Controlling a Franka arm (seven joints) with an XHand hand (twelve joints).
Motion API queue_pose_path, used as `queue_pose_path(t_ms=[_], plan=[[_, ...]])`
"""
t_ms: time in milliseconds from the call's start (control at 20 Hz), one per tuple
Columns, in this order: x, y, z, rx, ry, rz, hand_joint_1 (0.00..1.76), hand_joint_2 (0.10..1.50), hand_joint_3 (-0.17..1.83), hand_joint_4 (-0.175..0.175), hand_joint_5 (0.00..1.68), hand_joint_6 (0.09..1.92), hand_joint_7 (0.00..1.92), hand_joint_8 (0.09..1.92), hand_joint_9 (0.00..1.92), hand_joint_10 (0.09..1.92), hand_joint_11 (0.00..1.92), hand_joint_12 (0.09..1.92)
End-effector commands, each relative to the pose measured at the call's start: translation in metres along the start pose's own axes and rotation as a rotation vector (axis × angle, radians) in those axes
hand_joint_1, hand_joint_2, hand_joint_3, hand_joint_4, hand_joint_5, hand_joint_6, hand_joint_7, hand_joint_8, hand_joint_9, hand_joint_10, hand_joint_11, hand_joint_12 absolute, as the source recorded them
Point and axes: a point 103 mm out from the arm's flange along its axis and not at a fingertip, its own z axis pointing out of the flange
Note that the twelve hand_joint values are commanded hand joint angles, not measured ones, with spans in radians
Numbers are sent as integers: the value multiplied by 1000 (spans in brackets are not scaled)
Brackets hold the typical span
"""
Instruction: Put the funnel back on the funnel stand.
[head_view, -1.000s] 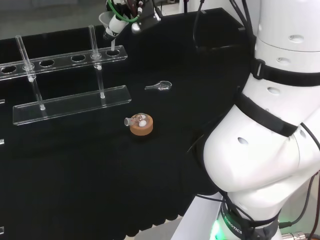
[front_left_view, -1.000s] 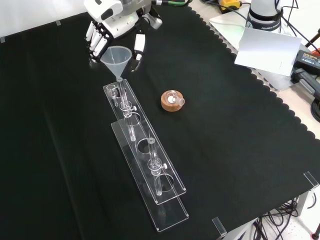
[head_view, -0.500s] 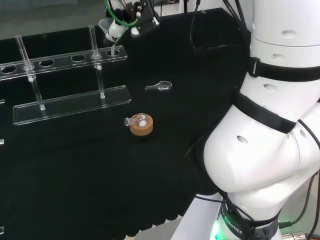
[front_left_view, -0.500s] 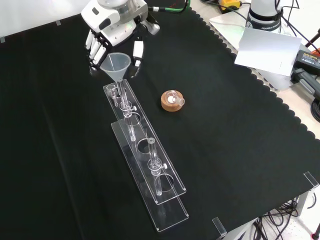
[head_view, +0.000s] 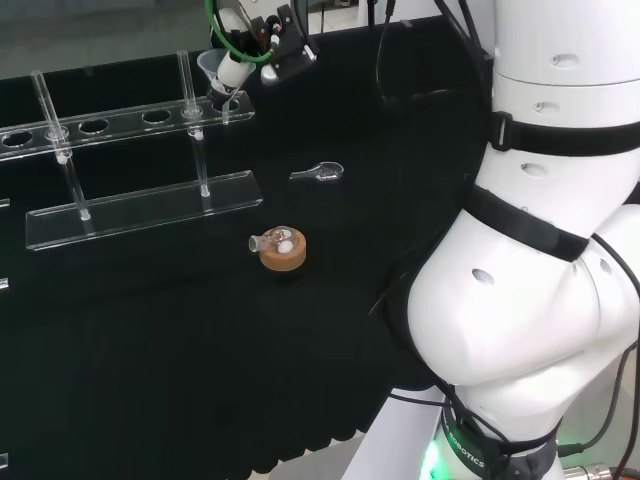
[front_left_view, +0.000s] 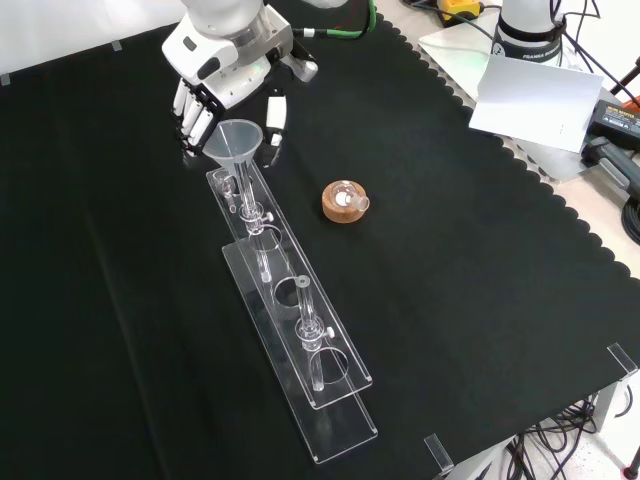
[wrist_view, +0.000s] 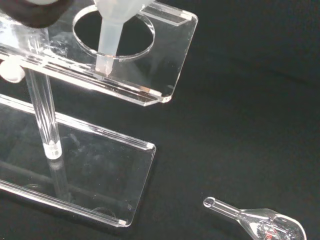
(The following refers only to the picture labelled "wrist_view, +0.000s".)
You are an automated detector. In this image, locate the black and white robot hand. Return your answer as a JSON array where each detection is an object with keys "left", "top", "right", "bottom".
[{"left": 0, "top": 0, "right": 74, "bottom": 29}]

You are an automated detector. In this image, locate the black bench cloth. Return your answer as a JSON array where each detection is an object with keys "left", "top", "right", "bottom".
[{"left": 0, "top": 0, "right": 320, "bottom": 240}]

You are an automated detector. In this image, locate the clear acrylic funnel stand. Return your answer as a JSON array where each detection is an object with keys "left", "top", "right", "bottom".
[{"left": 0, "top": 0, "right": 199, "bottom": 228}]

